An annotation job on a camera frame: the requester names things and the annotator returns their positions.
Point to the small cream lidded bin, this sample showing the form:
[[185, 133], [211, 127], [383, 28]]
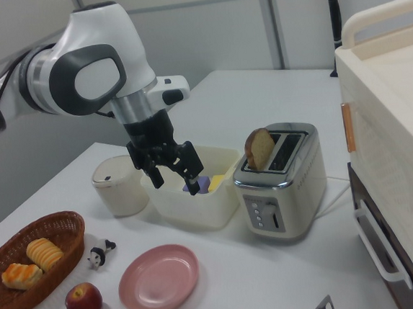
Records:
[[117, 191]]

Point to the pink plate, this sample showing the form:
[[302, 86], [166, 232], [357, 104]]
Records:
[[159, 279]]

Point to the small panda figurine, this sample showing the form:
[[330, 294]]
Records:
[[99, 256]]

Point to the cream and chrome toaster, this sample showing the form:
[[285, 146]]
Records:
[[296, 190]]

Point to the yellow foam cube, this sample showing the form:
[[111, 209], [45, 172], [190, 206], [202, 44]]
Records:
[[217, 182]]

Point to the purple foam cube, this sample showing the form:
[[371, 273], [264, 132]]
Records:
[[204, 184]]

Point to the red apple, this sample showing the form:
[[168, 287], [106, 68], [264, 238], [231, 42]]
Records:
[[83, 302]]

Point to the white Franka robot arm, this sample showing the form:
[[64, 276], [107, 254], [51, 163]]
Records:
[[88, 81]]

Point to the brown wicker basket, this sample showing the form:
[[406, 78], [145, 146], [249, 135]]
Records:
[[38, 295]]

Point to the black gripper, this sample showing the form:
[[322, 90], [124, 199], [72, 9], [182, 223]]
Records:
[[150, 132]]

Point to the cream bread box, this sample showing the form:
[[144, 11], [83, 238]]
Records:
[[398, 116]]

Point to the toasted bread slice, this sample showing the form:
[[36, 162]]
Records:
[[260, 149]]

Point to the cream plastic container box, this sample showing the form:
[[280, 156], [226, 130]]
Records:
[[193, 211]]

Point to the striped long bread roll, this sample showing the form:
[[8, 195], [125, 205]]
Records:
[[45, 253]]

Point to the orange glazed bread roll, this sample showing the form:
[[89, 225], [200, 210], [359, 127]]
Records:
[[22, 276]]

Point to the black background pole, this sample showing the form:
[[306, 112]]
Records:
[[333, 9]]

